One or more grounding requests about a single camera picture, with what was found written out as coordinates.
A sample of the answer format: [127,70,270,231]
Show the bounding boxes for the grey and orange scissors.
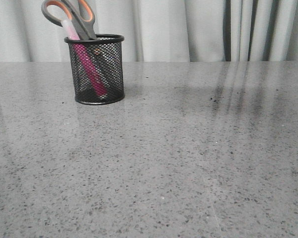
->
[41,0,97,41]

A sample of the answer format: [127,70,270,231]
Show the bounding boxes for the black mesh pen bin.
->
[65,34,125,105]

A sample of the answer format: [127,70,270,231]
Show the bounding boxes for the white pleated curtain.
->
[0,0,298,62]

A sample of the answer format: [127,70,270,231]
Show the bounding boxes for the pink pen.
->
[61,19,107,99]

